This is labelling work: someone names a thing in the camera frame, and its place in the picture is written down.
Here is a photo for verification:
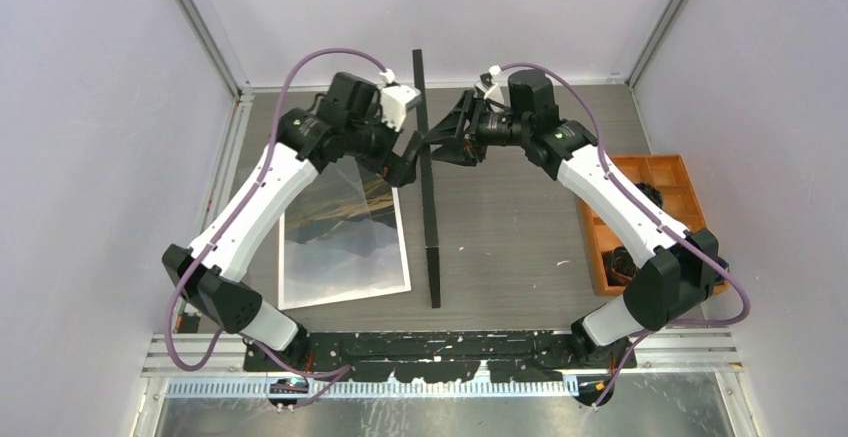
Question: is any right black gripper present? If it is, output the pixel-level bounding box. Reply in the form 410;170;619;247
424;90;530;167

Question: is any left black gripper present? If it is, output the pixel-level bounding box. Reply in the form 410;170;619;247
346;103;425;187

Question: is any clear acrylic sheet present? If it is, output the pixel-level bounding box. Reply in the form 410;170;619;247
282;158;397;244

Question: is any wooden picture frame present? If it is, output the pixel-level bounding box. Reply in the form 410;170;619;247
412;49;442;309

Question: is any landscape photo print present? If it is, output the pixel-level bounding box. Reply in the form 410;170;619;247
278;187;411;310

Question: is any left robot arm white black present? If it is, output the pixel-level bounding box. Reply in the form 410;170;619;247
162;72;422;371

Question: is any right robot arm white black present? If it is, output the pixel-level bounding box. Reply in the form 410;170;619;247
425;66;720;368

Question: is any orange compartment tray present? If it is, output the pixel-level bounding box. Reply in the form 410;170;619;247
571;151;706;296

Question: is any black rolled tie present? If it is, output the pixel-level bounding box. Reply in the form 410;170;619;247
635;182;664;209

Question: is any dark red rolled tie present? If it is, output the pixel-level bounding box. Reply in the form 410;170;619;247
604;246;639;286

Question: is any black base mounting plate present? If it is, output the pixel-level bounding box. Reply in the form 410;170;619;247
278;330;630;384

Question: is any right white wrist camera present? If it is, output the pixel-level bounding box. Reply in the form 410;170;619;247
475;65;505;106

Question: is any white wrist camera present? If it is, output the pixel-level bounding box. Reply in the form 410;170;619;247
379;69;421;133
475;65;505;106

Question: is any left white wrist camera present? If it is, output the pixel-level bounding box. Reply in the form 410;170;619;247
379;69;421;133

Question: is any aluminium front rail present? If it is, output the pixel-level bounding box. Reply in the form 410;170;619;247
142;328;742;400

